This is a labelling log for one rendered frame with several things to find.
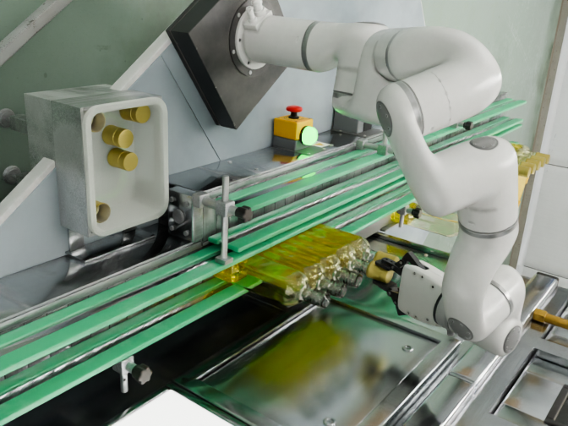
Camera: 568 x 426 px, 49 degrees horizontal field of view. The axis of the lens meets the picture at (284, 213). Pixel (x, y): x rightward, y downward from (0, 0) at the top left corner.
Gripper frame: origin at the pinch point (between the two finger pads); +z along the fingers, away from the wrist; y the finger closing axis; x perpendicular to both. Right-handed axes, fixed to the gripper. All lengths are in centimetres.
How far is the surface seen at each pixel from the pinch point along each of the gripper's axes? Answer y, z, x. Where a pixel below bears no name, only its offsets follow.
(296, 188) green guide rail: 13.4, 19.2, 8.6
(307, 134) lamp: 19.8, 35.5, -7.5
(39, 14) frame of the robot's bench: 42, 91, 35
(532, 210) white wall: -158, 248, -529
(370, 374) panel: -13.0, -10.1, 12.6
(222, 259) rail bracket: 4.5, 13.8, 29.7
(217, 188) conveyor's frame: 14.4, 23.8, 24.8
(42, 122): 28, 32, 55
